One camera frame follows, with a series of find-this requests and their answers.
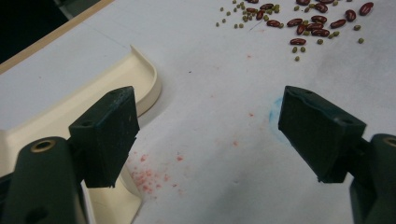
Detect cream plastic tray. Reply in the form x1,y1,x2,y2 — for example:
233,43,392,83
0,21,163,224

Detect scattered red kidney beans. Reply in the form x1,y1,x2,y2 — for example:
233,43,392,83
245,0,375,47

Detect scattered green mung beans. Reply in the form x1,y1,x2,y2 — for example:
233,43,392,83
215,0,365,63

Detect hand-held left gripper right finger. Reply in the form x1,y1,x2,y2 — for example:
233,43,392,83
277,85,368,184

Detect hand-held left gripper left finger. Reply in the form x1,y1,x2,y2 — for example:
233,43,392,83
68,86,141,189

